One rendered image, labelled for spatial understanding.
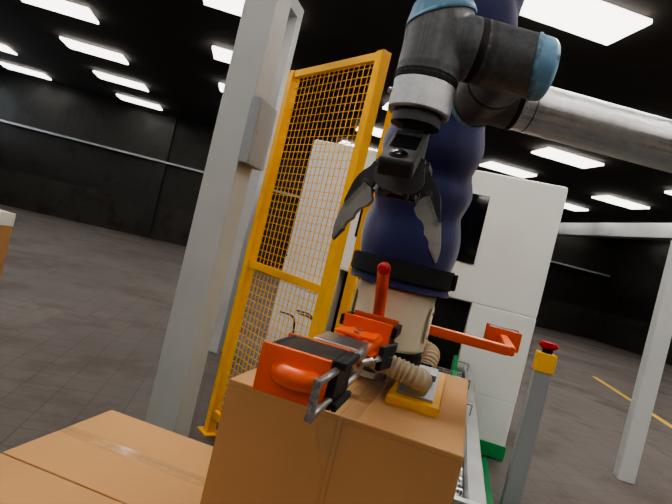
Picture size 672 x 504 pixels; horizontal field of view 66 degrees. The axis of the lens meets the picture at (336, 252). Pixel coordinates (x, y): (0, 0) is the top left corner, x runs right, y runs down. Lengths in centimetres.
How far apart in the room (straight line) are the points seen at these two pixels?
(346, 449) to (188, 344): 169
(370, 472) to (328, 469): 7
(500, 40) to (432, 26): 9
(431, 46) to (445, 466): 61
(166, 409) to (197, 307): 49
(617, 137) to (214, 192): 182
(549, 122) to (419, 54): 29
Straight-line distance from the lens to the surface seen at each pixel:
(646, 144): 102
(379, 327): 85
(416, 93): 74
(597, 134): 98
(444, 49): 76
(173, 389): 256
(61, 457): 151
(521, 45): 80
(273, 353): 53
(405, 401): 99
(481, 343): 117
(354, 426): 86
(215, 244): 241
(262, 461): 93
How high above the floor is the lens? 121
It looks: 1 degrees down
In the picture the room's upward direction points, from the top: 14 degrees clockwise
